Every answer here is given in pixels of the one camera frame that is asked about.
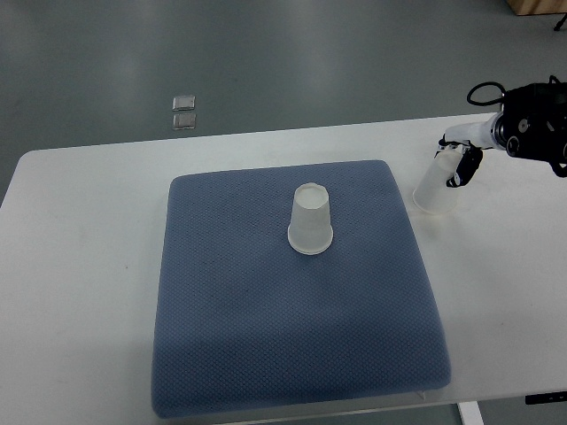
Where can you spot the black tripod leg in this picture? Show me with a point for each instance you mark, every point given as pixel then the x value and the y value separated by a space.
pixel 558 26

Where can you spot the upper metal floor plate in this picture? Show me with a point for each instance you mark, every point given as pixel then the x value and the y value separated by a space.
pixel 184 103

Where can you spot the wooden furniture corner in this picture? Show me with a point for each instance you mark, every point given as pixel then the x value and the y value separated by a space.
pixel 537 7

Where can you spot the white table leg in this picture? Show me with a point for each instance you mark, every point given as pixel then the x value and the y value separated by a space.
pixel 470 413

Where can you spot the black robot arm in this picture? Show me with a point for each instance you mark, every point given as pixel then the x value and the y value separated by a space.
pixel 533 123

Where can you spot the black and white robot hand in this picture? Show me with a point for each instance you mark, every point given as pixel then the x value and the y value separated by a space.
pixel 470 141

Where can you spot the black table control panel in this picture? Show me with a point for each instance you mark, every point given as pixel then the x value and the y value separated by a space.
pixel 546 398

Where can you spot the blue-grey mesh cushion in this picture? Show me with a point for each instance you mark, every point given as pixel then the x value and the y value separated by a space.
pixel 244 321

